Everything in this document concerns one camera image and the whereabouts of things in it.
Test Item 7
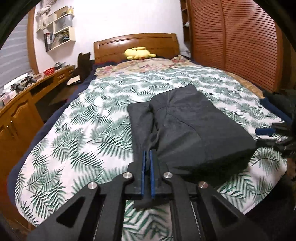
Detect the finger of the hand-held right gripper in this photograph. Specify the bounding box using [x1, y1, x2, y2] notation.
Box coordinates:
[255, 128, 277, 135]

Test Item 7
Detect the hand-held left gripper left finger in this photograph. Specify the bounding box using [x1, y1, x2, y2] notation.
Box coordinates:
[26, 151, 148, 241]

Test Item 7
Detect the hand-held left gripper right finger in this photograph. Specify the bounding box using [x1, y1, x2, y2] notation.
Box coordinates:
[150, 150, 269, 241]

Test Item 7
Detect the black jacket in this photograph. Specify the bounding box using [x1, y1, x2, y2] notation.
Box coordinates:
[127, 84, 258, 209]

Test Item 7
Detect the dark cloth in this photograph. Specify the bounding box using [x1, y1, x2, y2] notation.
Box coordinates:
[263, 89, 296, 110]

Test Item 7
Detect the orange patterned mattress cover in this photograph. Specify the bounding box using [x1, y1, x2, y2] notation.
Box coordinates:
[225, 70, 265, 98]

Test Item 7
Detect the fern print blanket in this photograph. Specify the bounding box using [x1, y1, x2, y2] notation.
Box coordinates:
[14, 65, 287, 241]

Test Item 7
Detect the wooden slatted wardrobe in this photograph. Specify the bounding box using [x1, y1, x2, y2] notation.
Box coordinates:
[187, 0, 284, 93]

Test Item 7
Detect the floral quilt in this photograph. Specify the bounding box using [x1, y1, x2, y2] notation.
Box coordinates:
[95, 56, 197, 76]

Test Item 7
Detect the cardboard piece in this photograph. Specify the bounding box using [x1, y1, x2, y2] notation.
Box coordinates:
[66, 76, 82, 87]

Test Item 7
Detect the yellow plush toy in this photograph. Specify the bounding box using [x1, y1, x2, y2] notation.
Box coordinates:
[124, 46, 157, 61]

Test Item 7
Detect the dark chair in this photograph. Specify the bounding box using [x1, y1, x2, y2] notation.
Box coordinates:
[72, 52, 93, 82]

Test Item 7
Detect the wooden headboard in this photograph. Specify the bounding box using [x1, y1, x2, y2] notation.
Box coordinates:
[93, 33, 180, 64]

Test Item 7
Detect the wooden desk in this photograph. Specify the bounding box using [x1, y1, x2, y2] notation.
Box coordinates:
[0, 65, 77, 224]

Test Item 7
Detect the wooden open shelf column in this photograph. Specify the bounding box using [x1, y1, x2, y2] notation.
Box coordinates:
[180, 0, 193, 45]

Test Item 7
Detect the black binder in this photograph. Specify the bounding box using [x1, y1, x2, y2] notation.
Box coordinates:
[44, 33, 52, 52]

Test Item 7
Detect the window blind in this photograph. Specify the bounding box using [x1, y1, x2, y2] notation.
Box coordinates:
[0, 13, 32, 91]

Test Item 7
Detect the white wall shelf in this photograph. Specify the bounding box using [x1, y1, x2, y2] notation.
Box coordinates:
[35, 6, 77, 52]

